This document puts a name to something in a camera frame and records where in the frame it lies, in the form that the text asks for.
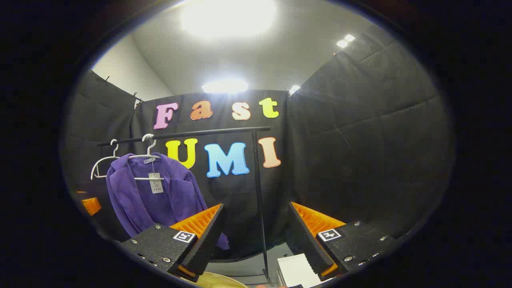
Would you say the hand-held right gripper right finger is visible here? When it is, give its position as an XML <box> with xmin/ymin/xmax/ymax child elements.
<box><xmin>287</xmin><ymin>202</ymin><xmax>397</xmax><ymax>281</ymax></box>

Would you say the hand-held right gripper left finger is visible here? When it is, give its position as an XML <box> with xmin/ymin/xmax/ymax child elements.
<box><xmin>119</xmin><ymin>203</ymin><xmax>224</xmax><ymax>283</ymax></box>

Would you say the cream laundry hamper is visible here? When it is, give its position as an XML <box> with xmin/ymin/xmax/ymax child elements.
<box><xmin>178</xmin><ymin>271</ymin><xmax>248</xmax><ymax>288</ymax></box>

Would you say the purple ribbed shirt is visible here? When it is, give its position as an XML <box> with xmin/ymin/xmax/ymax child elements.
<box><xmin>106</xmin><ymin>153</ymin><xmax>230</xmax><ymax>250</ymax></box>

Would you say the white plastic hanger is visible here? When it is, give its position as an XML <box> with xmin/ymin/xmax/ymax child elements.
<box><xmin>90</xmin><ymin>139</ymin><xmax>120</xmax><ymax>180</ymax></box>
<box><xmin>128</xmin><ymin>134</ymin><xmax>165</xmax><ymax>181</ymax></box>

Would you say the black clothes rack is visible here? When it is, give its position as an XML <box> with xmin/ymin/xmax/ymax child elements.
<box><xmin>98</xmin><ymin>126</ymin><xmax>276</xmax><ymax>287</ymax></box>

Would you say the white cabinet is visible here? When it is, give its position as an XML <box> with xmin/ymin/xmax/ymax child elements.
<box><xmin>277</xmin><ymin>253</ymin><xmax>332</xmax><ymax>288</ymax></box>

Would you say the black backdrop cloth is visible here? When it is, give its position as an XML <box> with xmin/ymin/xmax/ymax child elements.
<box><xmin>60</xmin><ymin>24</ymin><xmax>454</xmax><ymax>260</ymax></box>

